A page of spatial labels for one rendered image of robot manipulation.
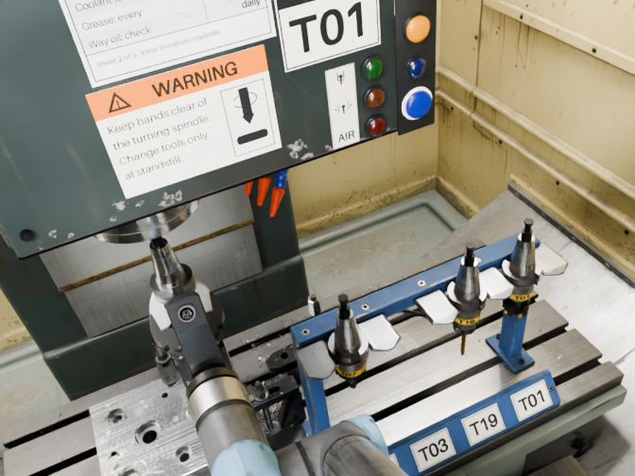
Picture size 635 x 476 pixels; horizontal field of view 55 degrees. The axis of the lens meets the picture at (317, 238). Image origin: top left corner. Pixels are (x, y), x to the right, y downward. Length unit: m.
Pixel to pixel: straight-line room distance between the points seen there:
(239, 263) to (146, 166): 0.98
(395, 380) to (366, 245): 0.85
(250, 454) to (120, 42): 0.46
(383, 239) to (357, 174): 0.24
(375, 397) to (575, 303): 0.60
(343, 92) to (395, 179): 1.55
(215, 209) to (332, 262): 0.72
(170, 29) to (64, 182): 0.16
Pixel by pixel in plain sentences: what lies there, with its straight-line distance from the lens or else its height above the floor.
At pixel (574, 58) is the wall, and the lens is 1.55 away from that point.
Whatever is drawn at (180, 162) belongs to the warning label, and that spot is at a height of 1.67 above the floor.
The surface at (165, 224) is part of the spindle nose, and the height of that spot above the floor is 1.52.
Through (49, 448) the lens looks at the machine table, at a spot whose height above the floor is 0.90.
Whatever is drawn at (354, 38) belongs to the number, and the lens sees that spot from 0.59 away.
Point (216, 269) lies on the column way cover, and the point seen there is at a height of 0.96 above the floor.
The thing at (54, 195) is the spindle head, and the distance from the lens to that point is 0.57.
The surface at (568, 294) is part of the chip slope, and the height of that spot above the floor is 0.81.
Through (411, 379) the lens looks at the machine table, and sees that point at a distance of 1.32.
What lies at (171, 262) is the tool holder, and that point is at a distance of 0.88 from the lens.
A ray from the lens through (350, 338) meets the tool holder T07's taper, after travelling 0.93.
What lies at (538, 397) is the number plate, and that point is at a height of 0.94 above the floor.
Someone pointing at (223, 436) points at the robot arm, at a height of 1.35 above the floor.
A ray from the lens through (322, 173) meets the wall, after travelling 1.98.
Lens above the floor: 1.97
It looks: 41 degrees down
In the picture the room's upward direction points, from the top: 8 degrees counter-clockwise
